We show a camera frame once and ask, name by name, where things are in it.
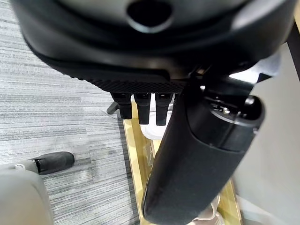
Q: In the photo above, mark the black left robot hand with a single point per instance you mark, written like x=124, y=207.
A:
x=145, y=56

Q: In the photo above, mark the dark grey rounded object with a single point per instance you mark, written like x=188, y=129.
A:
x=111, y=108

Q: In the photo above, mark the white slipper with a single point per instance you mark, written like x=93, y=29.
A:
x=151, y=131

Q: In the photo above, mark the clear plastic wrap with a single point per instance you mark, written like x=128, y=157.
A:
x=150, y=152

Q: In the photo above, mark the dark robot foot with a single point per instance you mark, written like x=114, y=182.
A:
x=55, y=161

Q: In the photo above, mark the pale beige slipper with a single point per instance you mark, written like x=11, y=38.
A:
x=216, y=212

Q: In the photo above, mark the black rack post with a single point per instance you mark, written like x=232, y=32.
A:
x=294, y=35

